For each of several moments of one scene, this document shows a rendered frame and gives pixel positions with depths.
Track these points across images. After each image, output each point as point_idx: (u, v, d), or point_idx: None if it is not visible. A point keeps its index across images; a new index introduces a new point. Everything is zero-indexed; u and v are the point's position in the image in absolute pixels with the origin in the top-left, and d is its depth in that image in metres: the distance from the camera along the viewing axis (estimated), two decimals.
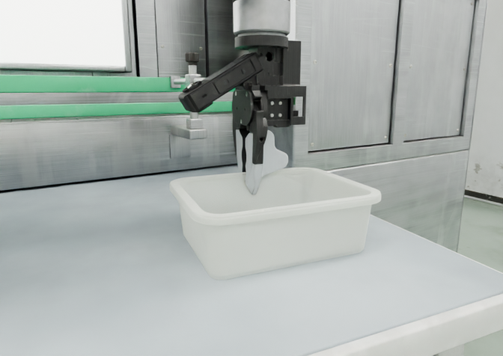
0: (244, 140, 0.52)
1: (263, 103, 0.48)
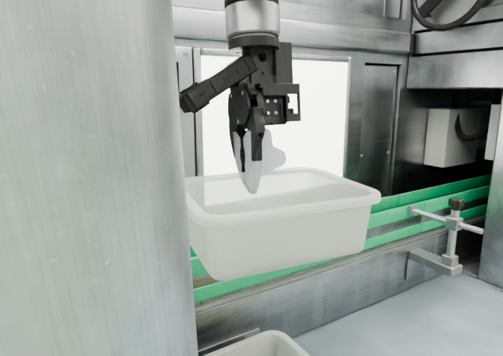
0: (242, 140, 0.53)
1: (259, 100, 0.49)
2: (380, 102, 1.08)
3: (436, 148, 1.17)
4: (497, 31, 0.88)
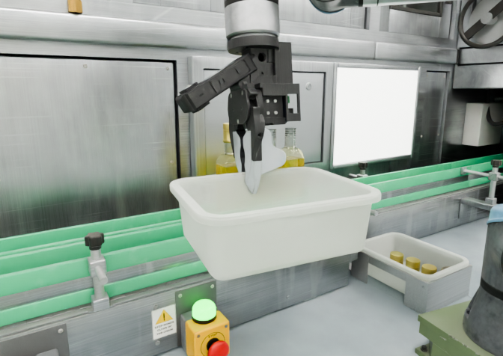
0: (242, 140, 0.53)
1: (258, 100, 0.49)
2: (434, 98, 1.51)
3: (471, 132, 1.61)
4: None
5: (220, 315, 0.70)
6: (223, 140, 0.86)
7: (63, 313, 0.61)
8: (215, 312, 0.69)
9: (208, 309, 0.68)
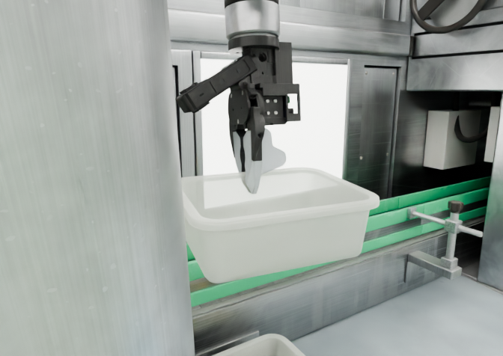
0: (242, 140, 0.53)
1: (259, 100, 0.49)
2: (379, 105, 1.08)
3: (435, 150, 1.18)
4: (496, 34, 0.88)
5: None
6: None
7: None
8: None
9: None
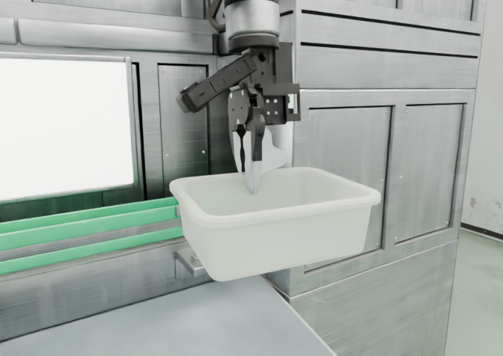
0: (242, 140, 0.53)
1: (259, 100, 0.49)
2: None
3: None
4: None
5: None
6: None
7: None
8: None
9: None
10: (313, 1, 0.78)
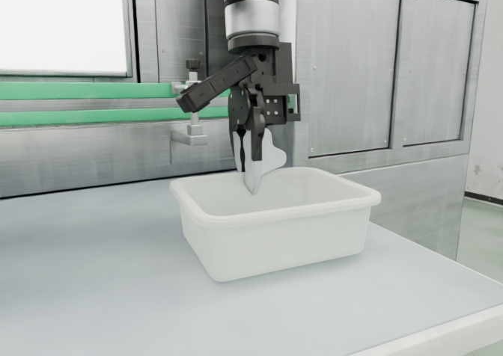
0: (242, 140, 0.53)
1: (259, 100, 0.49)
2: None
3: None
4: None
5: None
6: None
7: None
8: None
9: None
10: None
